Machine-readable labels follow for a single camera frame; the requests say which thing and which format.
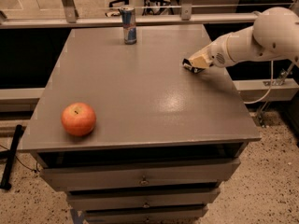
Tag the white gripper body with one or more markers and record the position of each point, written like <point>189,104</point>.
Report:
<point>218,56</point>

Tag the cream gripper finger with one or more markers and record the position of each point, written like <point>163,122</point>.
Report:
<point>202,62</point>
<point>204,52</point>

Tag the blue rxbar wrapper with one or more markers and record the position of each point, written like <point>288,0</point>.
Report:
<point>187,65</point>

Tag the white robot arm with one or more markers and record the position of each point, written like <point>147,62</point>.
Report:
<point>273,36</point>

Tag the red apple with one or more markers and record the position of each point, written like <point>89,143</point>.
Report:
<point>78,119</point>

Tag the grey drawer cabinet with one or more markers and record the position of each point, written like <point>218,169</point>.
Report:
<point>148,107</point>

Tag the blue silver energy drink can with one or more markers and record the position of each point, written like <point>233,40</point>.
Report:
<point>128,24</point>

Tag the top drawer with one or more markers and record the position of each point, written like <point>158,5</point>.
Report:
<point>142,175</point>

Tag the drawer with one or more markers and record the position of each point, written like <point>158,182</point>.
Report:
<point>144,216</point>
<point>142,175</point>
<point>143,199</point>

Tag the middle drawer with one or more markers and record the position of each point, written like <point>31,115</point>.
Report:
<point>143,199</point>

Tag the bottom drawer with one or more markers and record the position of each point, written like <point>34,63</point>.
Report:
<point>144,216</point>

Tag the black bar on floor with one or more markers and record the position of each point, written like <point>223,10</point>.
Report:
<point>9,156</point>

